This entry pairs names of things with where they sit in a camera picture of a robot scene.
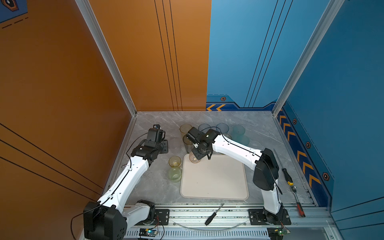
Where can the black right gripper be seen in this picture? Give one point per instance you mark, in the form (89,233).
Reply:
(198,156)

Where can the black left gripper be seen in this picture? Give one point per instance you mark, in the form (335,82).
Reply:
(164,143)

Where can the pink short glass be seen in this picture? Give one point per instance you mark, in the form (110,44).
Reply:
(193,158)

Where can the yellow short glass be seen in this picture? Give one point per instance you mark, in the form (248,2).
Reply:
(174,161)

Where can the green short glass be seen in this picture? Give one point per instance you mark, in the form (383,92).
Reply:
(175,174)

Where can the teal tall glass back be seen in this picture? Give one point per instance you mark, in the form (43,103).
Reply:
(238,131)

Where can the teal tall glass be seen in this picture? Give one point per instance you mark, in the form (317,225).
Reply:
(238,131)
(244,140)

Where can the teal tall glass front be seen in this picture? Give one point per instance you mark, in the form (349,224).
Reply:
(244,140)

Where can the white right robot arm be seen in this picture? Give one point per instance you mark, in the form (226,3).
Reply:
(262,162)

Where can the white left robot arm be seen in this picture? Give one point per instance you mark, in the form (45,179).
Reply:
(104,219)

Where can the cream rectangular tray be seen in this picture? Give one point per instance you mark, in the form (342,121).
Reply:
(221,178)

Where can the dark smoky tall glass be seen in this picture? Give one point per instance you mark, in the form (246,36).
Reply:
(188,144)

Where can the grey-blue tall glass back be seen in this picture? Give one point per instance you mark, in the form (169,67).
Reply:
(204,128)

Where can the amber tall glass back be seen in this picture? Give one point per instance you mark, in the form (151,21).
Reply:
(184,129)

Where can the blue tall glass back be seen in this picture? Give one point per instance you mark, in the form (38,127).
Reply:
(223,128)

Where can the left green circuit board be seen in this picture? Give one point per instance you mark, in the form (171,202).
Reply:
(147,234)

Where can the green circuit board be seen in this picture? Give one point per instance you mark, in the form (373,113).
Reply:
(147,234)
(277,234)

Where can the yellow black screwdriver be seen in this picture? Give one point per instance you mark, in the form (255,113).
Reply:
(287,176)

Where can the right green circuit board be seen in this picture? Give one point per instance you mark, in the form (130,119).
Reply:
(277,234)

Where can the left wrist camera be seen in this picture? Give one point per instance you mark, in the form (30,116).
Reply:
(156,134)

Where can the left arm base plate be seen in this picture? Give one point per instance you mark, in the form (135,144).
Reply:
(162,214)

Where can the black handled screwdriver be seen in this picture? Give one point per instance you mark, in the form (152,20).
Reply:
(213,215)

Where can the aluminium front rail frame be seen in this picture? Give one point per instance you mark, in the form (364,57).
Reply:
(234,222)

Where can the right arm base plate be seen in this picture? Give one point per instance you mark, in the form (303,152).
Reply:
(263,217)

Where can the red handled ratchet wrench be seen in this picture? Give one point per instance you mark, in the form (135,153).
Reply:
(299,206)

